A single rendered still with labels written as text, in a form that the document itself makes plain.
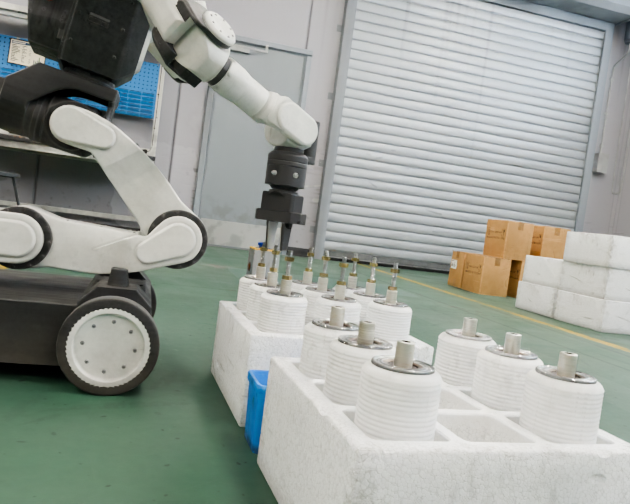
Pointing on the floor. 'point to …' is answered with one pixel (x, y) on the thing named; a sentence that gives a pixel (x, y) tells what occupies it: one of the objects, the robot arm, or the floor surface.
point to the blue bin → (255, 407)
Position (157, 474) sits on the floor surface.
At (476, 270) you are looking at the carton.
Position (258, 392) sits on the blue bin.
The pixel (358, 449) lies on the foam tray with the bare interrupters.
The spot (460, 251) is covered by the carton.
